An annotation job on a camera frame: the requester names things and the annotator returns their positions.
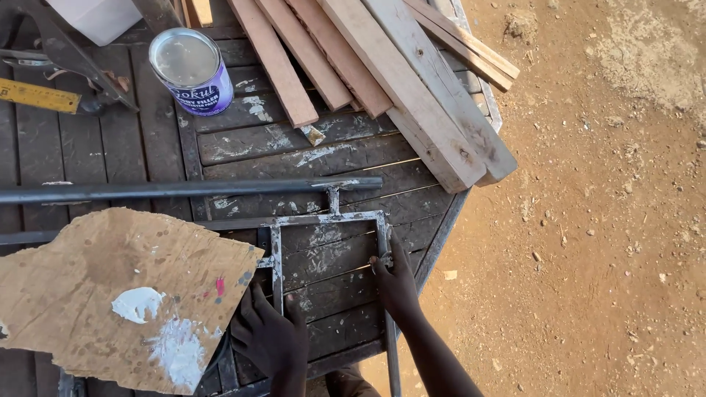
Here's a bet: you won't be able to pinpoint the person's left hand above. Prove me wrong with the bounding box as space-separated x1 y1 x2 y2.
231 283 310 382

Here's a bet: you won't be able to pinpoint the person's right hand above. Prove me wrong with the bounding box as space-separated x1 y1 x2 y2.
368 229 421 327

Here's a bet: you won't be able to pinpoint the grey welded metal frame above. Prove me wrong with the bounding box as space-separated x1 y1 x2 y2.
0 176 402 397

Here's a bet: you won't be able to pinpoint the person's leg in brown trousers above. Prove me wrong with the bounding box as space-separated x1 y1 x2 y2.
324 366 382 397

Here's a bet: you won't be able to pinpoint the brown cardboard sheet with filler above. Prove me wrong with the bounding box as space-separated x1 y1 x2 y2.
0 207 265 396

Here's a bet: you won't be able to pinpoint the small filler-smeared scraper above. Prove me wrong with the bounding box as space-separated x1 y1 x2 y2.
299 125 327 147

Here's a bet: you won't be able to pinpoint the pile of wooden planks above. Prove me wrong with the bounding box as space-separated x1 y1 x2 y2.
227 0 521 194

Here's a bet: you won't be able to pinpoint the filler can with purple label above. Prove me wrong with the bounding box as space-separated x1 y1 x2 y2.
148 28 235 118

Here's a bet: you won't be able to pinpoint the yellow measuring ruler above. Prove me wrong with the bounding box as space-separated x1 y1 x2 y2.
0 77 82 115

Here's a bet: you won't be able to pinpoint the short wooden offcuts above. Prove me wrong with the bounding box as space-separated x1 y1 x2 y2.
175 0 214 29

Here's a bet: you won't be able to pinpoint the dark metal bar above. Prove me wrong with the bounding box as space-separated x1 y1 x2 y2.
131 0 184 35

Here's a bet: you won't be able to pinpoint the black metal tool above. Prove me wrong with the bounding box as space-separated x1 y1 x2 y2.
0 0 139 115

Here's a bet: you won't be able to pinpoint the white plastic container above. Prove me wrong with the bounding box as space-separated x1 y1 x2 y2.
46 0 144 47

